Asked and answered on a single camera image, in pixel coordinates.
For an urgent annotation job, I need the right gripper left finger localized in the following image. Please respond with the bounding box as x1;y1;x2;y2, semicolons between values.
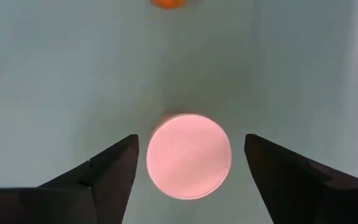
0;133;140;224

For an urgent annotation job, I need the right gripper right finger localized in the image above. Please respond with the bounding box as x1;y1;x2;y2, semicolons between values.
243;133;358;224

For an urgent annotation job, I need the orange pill bottle white cap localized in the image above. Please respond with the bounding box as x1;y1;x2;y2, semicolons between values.
149;0;188;11
145;112;233;201

